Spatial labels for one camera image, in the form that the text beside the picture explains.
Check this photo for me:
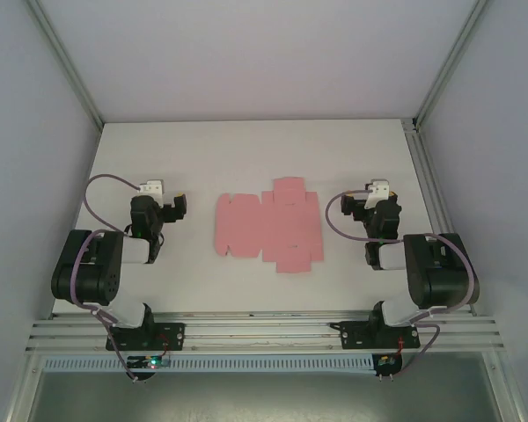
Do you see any pink paper box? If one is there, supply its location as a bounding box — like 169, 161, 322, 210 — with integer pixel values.
214, 176, 325, 276

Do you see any green-lit circuit board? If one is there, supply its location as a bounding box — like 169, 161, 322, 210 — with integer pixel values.
129, 354, 171, 369

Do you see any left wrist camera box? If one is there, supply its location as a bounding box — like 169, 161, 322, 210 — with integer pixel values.
139, 178, 165, 198

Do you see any aluminium side rail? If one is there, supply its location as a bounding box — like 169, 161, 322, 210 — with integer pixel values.
402, 117, 479, 317

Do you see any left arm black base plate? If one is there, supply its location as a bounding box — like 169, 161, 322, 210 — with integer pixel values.
105, 322, 187, 353

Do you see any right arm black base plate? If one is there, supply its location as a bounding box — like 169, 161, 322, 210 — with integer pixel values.
341, 320, 422, 352

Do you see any aluminium mounting rail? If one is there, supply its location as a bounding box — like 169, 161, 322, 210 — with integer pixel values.
25, 309, 508, 354

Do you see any white slotted cable duct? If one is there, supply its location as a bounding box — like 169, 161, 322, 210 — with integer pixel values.
43, 354, 376, 375

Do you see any aluminium frame post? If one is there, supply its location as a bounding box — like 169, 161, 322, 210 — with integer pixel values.
25, 0, 106, 129
412, 0, 494, 132

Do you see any aluminium frame leg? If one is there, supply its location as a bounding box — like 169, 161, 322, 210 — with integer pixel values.
483, 351, 525, 422
6, 351, 45, 422

